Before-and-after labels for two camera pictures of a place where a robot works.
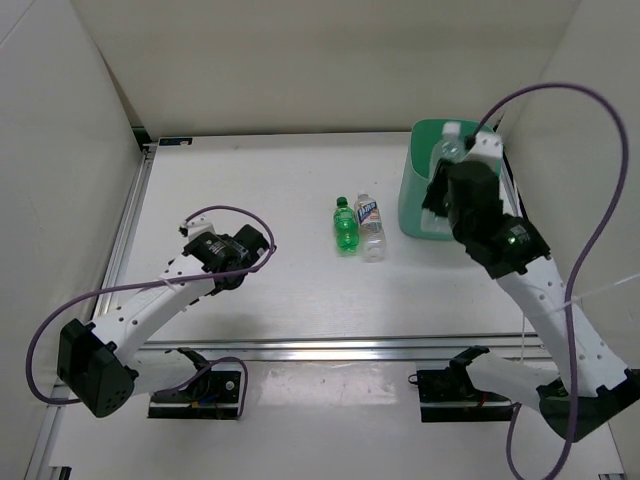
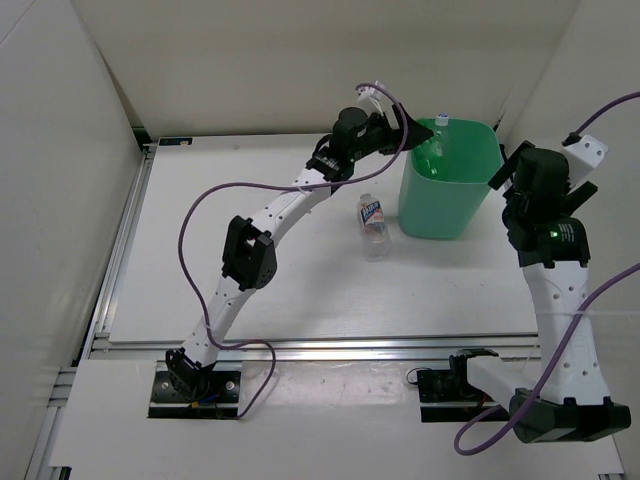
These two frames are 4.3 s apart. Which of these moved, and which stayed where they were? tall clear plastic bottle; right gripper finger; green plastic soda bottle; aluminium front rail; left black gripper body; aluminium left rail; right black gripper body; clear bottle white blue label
Moved: right gripper finger; left black gripper body; green plastic soda bottle; tall clear plastic bottle; right black gripper body
Stayed: aluminium left rail; aluminium front rail; clear bottle white blue label
